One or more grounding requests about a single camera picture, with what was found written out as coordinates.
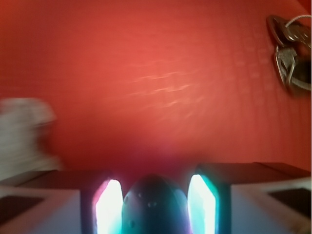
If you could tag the red plastic tray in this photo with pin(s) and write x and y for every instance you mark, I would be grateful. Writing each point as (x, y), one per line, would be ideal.
(141, 86)

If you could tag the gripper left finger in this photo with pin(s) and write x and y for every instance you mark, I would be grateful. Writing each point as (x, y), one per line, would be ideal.
(61, 202)

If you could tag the bunch of metal keys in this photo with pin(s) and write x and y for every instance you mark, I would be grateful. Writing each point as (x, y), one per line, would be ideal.
(293, 52)

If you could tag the dark green plastic pickle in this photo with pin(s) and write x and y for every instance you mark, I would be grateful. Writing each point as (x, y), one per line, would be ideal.
(155, 205)

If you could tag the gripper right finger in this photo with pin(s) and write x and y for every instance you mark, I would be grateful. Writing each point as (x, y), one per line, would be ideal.
(250, 198)

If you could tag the crumpled white paper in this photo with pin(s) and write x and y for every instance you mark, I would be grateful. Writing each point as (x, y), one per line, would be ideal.
(24, 127)

